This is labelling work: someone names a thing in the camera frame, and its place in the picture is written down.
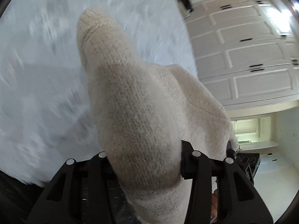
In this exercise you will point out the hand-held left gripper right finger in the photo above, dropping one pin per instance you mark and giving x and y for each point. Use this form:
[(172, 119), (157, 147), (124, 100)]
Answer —
[(203, 175)]

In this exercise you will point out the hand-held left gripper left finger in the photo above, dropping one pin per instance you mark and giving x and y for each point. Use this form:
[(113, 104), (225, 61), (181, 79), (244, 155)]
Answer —
[(70, 182)]

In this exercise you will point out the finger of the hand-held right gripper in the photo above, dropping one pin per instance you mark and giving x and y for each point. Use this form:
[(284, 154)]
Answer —
[(230, 149)]

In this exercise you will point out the cream knit sweater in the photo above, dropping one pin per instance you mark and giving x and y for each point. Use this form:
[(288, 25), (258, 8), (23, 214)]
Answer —
[(140, 112)]

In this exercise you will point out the white shelf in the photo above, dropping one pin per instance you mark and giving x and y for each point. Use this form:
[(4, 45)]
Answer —
[(257, 145)]

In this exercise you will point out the white panel door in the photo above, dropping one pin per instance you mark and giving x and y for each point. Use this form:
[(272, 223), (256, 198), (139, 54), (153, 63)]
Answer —
[(246, 126)]

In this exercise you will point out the white panelled cabinet doors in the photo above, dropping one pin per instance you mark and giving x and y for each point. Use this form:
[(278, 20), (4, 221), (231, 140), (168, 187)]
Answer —
[(245, 58)]

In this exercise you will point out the light blue patterned blanket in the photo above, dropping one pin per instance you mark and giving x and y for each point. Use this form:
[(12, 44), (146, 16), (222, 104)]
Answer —
[(42, 86)]

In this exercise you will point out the dark bag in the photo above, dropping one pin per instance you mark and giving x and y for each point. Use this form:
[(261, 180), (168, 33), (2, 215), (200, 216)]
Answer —
[(187, 4)]

